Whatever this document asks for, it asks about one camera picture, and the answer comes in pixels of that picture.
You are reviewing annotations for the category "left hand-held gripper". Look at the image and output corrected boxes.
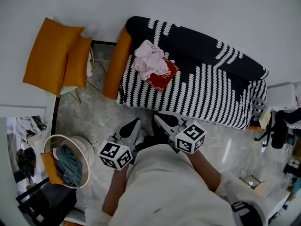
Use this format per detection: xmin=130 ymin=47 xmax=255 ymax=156
xmin=98 ymin=118 xmax=143 ymax=171

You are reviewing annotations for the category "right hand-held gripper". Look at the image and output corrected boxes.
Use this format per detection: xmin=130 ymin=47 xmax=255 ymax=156
xmin=154 ymin=111 xmax=207 ymax=154

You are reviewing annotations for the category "pink cloth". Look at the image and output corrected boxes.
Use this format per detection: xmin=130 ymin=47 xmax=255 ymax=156
xmin=133 ymin=39 xmax=169 ymax=81

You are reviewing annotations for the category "person's right forearm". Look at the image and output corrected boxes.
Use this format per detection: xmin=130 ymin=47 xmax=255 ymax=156
xmin=185 ymin=148 xmax=223 ymax=193

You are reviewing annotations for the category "person's left forearm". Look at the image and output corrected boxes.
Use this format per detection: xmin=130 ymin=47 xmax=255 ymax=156
xmin=102 ymin=163 xmax=132 ymax=218

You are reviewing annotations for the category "round white laundry basket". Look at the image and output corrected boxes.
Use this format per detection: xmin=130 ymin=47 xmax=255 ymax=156
xmin=43 ymin=134 xmax=96 ymax=189

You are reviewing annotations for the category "teal garment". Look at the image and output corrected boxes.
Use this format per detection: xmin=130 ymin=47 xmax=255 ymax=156
xmin=55 ymin=145 xmax=83 ymax=187

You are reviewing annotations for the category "black white patterned throw blanket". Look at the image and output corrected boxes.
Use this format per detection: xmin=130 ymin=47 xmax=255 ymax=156
xmin=117 ymin=16 xmax=269 ymax=129

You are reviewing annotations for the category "person's white shirt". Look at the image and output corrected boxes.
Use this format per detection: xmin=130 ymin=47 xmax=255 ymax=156
xmin=84 ymin=144 xmax=269 ymax=226

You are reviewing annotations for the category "red book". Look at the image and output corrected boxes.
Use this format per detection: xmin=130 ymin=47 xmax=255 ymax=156
xmin=145 ymin=57 xmax=180 ymax=93

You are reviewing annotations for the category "flat orange cushion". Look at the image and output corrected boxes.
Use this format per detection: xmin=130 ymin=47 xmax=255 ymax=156
xmin=40 ymin=152 xmax=64 ymax=186

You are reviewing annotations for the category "small beige box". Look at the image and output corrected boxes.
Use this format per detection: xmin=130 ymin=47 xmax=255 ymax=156
xmin=257 ymin=107 xmax=271 ymax=129

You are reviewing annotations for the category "black storage box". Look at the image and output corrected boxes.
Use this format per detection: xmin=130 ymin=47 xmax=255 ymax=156
xmin=15 ymin=177 xmax=78 ymax=226

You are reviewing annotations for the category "open cardboard box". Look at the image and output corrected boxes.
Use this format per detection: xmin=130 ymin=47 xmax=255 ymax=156
xmin=239 ymin=175 xmax=266 ymax=196

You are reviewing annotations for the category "black office chair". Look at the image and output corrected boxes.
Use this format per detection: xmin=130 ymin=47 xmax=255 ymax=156
xmin=254 ymin=111 xmax=301 ymax=150

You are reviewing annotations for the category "white fabric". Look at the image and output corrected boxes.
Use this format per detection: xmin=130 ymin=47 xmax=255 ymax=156
xmin=85 ymin=52 xmax=94 ymax=77

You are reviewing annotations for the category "white framed mirror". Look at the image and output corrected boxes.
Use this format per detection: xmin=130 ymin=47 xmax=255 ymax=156
xmin=0 ymin=105 xmax=48 ymax=193

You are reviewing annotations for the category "small orange cushion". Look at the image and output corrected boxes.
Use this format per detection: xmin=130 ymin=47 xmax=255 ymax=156
xmin=62 ymin=36 xmax=93 ymax=89

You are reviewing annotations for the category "white desk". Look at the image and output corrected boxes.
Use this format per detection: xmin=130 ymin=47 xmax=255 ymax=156
xmin=267 ymin=83 xmax=298 ymax=108

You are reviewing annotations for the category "large orange cushion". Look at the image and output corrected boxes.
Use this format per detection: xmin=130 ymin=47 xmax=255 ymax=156
xmin=23 ymin=17 xmax=85 ymax=98

